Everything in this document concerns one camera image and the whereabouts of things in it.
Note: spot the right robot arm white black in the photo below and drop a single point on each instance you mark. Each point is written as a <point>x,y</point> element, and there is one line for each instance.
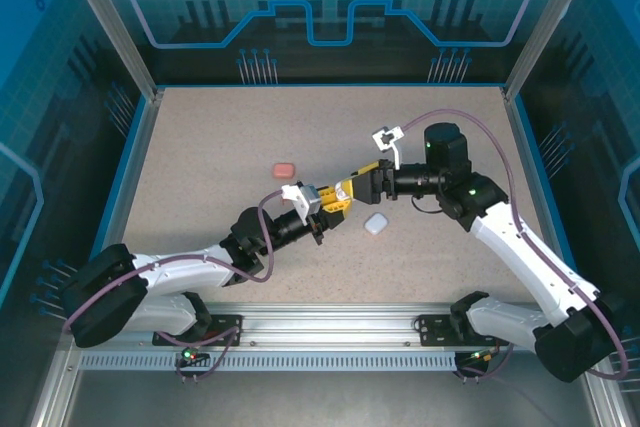
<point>530,257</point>

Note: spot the pink earbud charging case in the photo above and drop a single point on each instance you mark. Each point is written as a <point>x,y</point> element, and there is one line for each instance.
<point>284,170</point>

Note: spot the aluminium side rail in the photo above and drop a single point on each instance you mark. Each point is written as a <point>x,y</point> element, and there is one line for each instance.
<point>129,182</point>
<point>535,182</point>

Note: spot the aluminium frame post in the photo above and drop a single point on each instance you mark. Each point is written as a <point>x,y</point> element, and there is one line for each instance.
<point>115,27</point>
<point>545,22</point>

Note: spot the blue side edge trim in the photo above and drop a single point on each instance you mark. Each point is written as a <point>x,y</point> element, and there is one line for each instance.
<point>547,182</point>
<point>118,182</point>

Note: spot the small LED circuit board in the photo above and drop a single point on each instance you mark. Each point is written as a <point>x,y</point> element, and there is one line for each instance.
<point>189,356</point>
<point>480,357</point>

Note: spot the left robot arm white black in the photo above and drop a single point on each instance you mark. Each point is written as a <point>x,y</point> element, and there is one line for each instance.
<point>185,269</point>

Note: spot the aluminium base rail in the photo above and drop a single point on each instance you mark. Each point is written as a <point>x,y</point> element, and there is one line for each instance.
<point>330,327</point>

